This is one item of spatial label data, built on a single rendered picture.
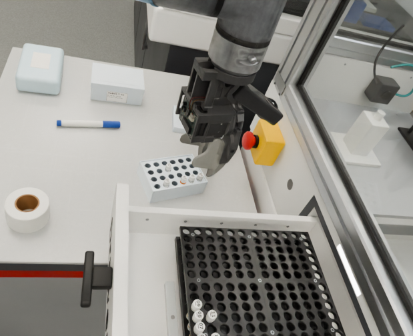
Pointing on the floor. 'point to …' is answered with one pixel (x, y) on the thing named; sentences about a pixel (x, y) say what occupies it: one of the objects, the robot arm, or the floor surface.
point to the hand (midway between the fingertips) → (209, 162)
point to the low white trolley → (74, 193)
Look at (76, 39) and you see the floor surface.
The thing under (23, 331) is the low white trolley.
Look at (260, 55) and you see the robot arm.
